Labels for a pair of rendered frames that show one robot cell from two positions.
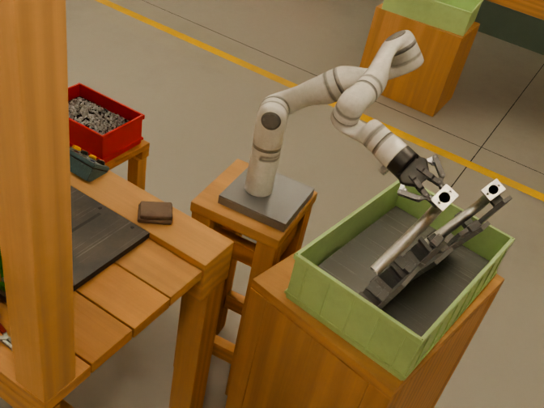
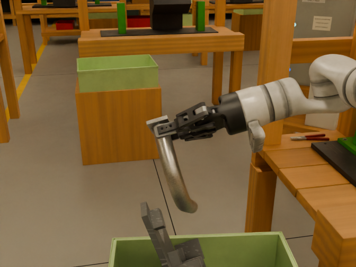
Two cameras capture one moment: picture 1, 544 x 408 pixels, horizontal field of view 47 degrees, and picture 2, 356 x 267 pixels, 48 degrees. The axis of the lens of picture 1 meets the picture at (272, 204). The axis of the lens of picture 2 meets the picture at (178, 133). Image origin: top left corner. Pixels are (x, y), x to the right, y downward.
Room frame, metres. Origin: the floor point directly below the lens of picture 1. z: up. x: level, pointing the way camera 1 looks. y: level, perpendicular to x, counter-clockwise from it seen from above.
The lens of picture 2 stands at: (1.83, -0.77, 1.59)
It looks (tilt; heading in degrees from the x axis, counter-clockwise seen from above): 24 degrees down; 144
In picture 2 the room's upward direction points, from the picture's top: straight up
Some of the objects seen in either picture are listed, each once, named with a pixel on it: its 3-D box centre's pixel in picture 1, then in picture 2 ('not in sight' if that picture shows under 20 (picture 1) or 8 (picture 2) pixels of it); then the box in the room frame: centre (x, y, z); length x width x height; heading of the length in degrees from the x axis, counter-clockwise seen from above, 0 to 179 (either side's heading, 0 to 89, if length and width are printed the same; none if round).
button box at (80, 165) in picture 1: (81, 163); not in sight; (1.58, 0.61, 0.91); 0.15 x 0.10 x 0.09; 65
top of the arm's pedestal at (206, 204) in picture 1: (256, 201); not in sight; (1.70, 0.05, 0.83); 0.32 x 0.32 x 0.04; 72
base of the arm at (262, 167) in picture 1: (262, 167); not in sight; (1.70, 0.05, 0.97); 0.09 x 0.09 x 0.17; 78
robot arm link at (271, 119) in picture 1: (270, 125); not in sight; (1.70, 0.05, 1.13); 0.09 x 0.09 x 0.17; 89
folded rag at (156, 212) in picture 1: (155, 211); not in sight; (1.43, 0.33, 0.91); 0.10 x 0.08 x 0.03; 104
